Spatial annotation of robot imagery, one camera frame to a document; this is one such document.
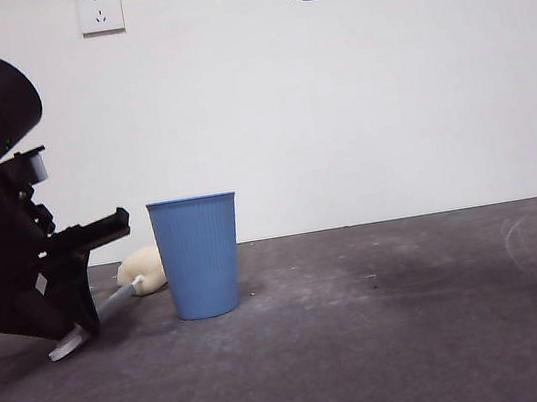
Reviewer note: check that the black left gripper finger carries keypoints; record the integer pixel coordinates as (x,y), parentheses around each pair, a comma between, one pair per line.
(22,308)

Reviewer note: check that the cup brush with sponge head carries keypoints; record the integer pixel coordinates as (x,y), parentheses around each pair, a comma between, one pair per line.
(138,276)

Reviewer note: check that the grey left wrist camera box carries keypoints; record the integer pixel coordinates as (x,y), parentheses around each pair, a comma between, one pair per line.
(36,167)

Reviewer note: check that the white wall power outlet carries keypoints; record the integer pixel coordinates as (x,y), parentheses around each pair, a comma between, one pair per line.
(100,11)

